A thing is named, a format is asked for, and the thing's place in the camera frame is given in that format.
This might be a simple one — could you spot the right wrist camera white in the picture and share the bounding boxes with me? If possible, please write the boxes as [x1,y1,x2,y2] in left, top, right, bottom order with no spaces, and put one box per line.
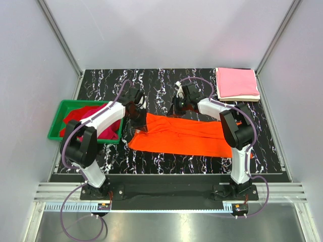
[175,81,185,99]

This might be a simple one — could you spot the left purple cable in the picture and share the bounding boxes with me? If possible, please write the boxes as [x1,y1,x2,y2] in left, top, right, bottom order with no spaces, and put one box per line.
[60,79,134,240]

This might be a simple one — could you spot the aluminium corner post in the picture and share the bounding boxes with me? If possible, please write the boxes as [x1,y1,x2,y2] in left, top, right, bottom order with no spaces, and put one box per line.
[255,0,303,76]
[37,0,84,79]

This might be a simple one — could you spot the red t shirt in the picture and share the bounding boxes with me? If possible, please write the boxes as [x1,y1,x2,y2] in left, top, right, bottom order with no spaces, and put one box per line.
[63,105,101,125]

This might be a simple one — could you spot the cream folded t shirt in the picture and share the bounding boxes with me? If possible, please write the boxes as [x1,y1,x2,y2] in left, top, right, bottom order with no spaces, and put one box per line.
[216,68,260,103]

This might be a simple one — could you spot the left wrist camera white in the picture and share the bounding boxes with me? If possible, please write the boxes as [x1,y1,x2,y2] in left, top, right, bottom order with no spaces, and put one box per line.
[136,95,147,109]

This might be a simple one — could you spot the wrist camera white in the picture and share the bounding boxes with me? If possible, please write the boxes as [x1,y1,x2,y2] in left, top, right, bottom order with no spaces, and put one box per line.
[175,81,185,99]
[136,95,147,109]

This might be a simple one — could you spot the black marble pattern mat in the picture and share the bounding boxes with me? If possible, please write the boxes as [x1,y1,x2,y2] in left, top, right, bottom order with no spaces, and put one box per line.
[49,68,293,182]

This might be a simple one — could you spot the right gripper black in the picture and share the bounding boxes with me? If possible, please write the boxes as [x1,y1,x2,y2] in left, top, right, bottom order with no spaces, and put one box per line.
[167,96,190,117]

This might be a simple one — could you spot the aluminium frame rail front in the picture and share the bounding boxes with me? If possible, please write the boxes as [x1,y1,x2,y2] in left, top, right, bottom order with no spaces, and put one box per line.
[34,183,307,214]

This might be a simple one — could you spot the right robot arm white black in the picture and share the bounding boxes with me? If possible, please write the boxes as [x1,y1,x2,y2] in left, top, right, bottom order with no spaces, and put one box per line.
[168,82,258,201]

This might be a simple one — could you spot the orange t shirt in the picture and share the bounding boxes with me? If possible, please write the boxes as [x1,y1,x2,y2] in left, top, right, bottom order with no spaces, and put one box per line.
[128,113,233,158]

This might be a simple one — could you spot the green plastic bin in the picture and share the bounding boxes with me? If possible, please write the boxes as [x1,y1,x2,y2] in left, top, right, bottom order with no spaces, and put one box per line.
[47,100,123,144]

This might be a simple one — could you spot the right aluminium corner post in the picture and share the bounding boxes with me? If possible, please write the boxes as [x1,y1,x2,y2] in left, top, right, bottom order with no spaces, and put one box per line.
[255,0,303,76]

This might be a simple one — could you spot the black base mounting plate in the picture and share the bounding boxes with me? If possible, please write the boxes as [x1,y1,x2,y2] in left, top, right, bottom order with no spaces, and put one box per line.
[80,174,259,211]

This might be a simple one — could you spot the left aluminium corner post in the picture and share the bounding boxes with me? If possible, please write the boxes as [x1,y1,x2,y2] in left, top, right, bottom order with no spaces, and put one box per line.
[37,0,84,79]

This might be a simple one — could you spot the magenta t shirt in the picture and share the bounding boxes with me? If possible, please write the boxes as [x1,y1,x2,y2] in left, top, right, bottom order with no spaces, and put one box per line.
[75,103,121,140]

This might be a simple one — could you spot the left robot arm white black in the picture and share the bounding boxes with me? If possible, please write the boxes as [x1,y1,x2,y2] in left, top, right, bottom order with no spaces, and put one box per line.
[60,87,148,200]

